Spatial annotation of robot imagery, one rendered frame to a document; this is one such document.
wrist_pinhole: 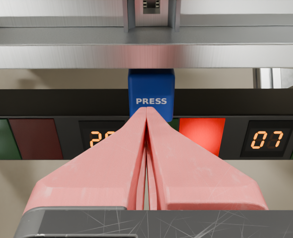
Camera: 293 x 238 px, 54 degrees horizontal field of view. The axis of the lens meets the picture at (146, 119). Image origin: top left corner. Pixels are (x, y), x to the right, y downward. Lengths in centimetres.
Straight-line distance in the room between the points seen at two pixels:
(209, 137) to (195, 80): 70
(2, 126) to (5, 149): 2
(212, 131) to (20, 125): 13
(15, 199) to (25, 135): 74
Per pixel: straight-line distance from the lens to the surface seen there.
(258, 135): 20
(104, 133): 19
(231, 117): 19
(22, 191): 94
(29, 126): 20
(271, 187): 93
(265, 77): 59
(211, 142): 20
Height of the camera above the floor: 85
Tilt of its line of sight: 83 degrees down
